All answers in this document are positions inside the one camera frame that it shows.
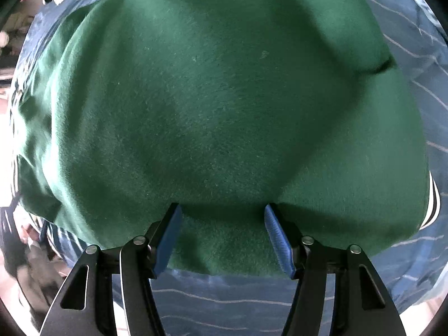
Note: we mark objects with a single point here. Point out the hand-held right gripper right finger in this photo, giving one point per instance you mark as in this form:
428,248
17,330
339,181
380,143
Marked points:
278,238

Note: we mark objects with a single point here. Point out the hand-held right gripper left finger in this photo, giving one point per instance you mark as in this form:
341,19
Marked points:
169,238

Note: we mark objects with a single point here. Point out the green and white varsity jacket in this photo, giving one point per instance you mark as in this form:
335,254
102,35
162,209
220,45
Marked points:
217,129

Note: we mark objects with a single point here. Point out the blue striped bed sheet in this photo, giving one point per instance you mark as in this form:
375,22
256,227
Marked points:
395,59

